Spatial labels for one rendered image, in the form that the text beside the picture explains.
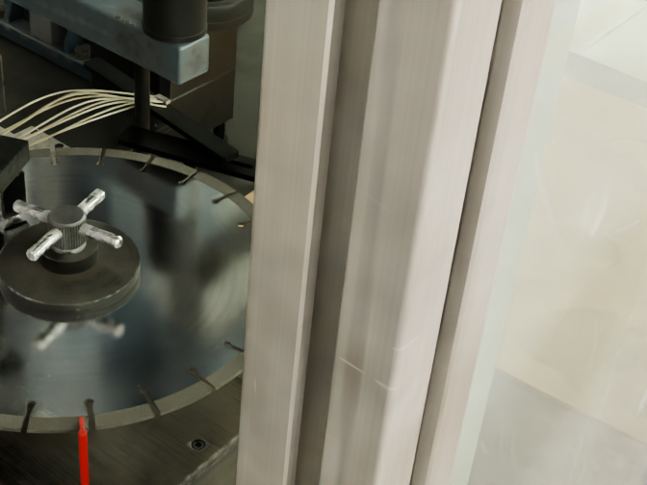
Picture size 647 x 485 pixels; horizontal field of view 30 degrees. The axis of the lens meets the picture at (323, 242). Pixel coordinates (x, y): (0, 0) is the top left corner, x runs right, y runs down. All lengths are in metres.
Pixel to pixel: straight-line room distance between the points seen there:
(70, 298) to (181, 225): 0.14
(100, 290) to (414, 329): 0.69
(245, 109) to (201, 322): 0.69
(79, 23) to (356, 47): 0.94
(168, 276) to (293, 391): 0.68
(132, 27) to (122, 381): 0.38
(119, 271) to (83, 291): 0.04
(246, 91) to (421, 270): 1.37
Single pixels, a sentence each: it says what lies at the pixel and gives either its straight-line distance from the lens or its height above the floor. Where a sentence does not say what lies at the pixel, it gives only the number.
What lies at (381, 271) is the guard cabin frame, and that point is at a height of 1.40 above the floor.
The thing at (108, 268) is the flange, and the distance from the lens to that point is 0.97.
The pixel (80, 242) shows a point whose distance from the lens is 0.95.
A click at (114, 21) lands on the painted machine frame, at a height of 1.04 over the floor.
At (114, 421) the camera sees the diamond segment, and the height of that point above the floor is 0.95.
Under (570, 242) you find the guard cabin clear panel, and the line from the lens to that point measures 0.41.
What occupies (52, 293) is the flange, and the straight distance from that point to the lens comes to 0.95.
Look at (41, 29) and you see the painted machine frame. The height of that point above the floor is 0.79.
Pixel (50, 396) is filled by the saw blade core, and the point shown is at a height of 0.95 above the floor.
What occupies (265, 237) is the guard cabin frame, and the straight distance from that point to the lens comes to 0.28.
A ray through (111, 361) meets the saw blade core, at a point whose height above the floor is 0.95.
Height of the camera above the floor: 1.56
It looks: 37 degrees down
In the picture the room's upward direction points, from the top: 6 degrees clockwise
